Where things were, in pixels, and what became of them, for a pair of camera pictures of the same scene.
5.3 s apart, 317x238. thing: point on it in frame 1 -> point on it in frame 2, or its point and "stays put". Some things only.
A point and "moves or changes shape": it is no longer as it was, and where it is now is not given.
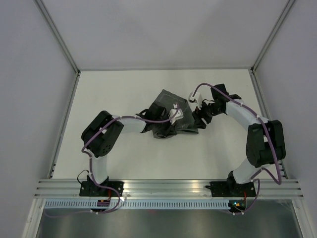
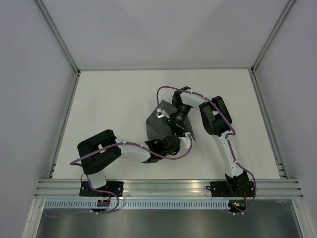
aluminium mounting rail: x=165 y=189 stays put
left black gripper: x=170 y=130 -> x=177 y=149
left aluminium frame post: x=46 y=16 stays put
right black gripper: x=197 y=114 -> x=178 y=128
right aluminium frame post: x=276 y=27 stays put
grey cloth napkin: x=185 y=124 moves or changes shape
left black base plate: x=88 y=188 stays put
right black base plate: x=230 y=189 stays put
